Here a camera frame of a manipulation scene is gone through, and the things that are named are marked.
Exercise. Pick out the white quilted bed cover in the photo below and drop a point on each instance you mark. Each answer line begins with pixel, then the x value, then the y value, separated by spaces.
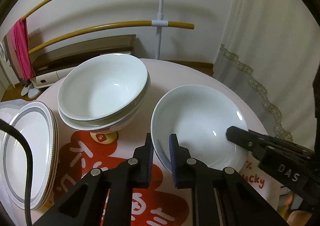
pixel 8 109

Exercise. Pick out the right hand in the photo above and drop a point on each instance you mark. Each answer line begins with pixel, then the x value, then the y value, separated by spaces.
pixel 295 210

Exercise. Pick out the pink hanging cloth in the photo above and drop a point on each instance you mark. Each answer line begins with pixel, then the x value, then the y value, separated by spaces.
pixel 17 45

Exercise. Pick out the white bar stand post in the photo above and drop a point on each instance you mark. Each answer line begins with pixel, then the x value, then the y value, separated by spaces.
pixel 160 16

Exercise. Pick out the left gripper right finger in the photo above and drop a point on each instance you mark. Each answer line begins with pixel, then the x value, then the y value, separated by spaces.
pixel 219 197

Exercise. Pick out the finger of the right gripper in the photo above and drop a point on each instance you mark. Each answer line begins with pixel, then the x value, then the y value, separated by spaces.
pixel 256 134
pixel 246 140

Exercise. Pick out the brown low bench cabinet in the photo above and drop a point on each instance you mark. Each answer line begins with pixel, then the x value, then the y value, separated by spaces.
pixel 54 65

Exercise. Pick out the large white bowl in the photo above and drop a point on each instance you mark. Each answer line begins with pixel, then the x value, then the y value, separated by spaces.
pixel 112 123

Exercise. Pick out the lower wooden ballet bar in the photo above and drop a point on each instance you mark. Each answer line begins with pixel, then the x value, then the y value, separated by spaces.
pixel 111 26

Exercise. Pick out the white lace curtain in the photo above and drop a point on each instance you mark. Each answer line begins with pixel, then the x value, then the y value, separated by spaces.
pixel 269 56

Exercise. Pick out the small white bowl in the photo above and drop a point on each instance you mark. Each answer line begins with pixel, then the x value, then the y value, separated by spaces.
pixel 101 86

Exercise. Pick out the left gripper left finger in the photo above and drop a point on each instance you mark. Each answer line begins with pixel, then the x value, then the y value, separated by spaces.
pixel 104 197

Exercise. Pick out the shallow white bowl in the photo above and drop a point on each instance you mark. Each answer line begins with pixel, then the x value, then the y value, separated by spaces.
pixel 199 116

